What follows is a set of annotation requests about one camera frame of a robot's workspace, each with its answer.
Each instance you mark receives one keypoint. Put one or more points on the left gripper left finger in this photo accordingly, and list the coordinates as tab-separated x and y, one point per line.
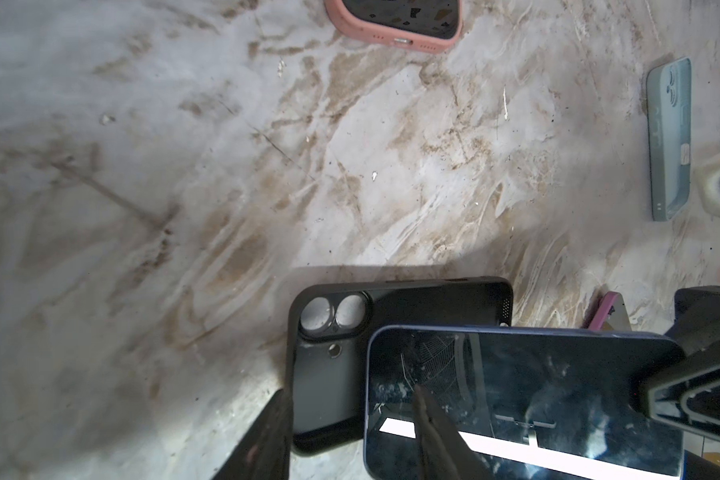
264	451

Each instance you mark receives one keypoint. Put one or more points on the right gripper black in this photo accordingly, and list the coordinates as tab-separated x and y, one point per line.
686	395

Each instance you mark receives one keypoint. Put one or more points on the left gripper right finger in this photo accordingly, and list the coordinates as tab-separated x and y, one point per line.
442	453

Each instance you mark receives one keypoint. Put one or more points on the black phone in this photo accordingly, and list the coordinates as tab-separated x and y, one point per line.
435	18
531	403
611	314

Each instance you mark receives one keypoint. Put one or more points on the black phone case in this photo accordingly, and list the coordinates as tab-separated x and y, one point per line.
330	326

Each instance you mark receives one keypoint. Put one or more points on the pink phone case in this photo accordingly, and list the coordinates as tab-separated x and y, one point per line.
357	29

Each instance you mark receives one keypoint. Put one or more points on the light blue phone case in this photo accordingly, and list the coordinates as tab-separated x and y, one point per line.
669	101

